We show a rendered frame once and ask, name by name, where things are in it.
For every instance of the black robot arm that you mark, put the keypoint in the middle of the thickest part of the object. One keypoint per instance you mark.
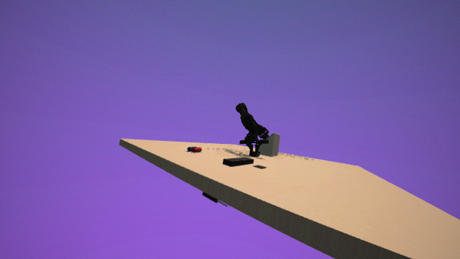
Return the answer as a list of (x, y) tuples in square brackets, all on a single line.
[(250, 124)]

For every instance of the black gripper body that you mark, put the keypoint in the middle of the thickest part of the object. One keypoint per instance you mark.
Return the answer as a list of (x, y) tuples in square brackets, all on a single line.
[(258, 142)]

